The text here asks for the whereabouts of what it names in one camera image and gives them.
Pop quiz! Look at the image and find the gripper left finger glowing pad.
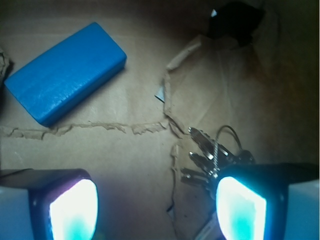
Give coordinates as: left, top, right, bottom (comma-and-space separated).
0, 168, 98, 240

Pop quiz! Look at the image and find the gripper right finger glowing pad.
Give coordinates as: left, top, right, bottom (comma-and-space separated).
216, 163, 320, 240

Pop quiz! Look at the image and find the silver key bunch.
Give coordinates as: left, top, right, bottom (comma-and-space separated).
180, 125, 256, 199

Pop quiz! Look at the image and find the blue rectangular block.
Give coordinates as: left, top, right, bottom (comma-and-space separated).
4, 22, 127, 127

